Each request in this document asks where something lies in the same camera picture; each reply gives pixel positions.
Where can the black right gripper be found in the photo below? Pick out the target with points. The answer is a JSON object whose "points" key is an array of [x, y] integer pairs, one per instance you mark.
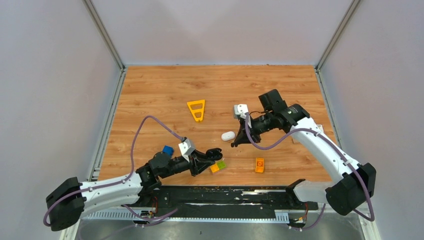
{"points": [[242, 136]]}

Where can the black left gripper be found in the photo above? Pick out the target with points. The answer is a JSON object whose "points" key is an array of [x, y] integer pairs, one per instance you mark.
{"points": [[199, 162]]}

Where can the white earbud charging case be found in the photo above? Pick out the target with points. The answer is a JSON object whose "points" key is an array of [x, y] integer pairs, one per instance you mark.
{"points": [[228, 136]]}

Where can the black earbud charging case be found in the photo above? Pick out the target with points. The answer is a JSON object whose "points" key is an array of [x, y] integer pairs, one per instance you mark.
{"points": [[214, 154]]}

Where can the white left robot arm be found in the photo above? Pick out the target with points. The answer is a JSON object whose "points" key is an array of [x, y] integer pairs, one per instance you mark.
{"points": [[73, 199]]}

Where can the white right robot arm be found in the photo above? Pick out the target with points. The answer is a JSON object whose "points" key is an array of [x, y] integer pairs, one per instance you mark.
{"points": [[352, 183]]}

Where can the orange green toy brick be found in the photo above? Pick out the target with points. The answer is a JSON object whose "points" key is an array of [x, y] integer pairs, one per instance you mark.
{"points": [[218, 166]]}

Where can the orange arch toy block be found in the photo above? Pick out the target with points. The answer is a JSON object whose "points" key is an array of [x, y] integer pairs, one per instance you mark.
{"points": [[259, 165]]}

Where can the blue toy brick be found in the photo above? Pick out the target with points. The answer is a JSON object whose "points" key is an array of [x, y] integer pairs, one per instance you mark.
{"points": [[168, 150]]}

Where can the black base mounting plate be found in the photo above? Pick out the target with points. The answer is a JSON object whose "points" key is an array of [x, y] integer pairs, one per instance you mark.
{"points": [[221, 201]]}

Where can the yellow triangular toy block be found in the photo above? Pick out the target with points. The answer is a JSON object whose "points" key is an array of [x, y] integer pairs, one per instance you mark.
{"points": [[197, 109]]}

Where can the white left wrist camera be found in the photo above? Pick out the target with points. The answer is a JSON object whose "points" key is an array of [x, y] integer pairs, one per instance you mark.
{"points": [[186, 148]]}

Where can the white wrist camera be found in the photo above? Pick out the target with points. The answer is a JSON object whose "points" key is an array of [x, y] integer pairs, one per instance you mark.
{"points": [[186, 148], [240, 110]]}

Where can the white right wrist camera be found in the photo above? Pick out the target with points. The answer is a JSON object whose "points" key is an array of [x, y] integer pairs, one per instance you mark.
{"points": [[240, 110]]}

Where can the white slotted cable duct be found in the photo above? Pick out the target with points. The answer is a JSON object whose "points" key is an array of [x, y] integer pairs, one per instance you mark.
{"points": [[125, 215]]}

